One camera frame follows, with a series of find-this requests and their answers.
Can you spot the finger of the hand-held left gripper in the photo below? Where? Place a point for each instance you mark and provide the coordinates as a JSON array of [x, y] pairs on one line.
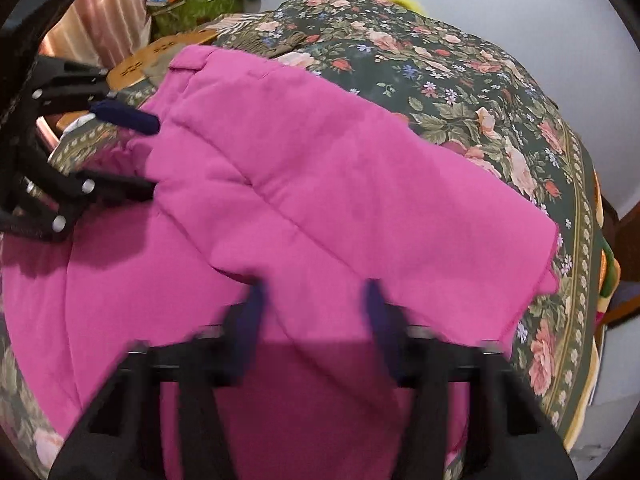
[[127, 119], [102, 191]]

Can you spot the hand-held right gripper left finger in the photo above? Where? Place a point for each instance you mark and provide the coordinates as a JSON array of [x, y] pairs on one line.
[[249, 322]]

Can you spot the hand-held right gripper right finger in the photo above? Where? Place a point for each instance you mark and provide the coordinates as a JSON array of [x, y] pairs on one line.
[[379, 320]]

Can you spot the pink pants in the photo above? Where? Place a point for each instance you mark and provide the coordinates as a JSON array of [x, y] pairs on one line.
[[310, 185]]

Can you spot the wooden chair back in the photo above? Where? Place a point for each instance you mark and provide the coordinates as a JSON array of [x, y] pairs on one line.
[[134, 67]]

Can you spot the pink curtain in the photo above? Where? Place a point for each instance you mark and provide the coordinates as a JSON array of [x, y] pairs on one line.
[[105, 20]]

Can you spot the green patterned box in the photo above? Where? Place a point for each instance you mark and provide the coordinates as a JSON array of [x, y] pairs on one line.
[[195, 12]]

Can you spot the orange and green striped cloth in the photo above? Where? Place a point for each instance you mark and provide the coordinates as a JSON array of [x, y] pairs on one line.
[[606, 275]]

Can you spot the dark floral blanket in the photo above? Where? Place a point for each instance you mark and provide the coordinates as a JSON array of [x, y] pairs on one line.
[[450, 85]]

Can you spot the brown wooden furniture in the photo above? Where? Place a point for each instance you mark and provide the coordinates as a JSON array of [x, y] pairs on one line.
[[625, 240]]

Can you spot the yellow cloth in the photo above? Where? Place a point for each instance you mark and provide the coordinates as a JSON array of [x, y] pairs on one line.
[[406, 1]]

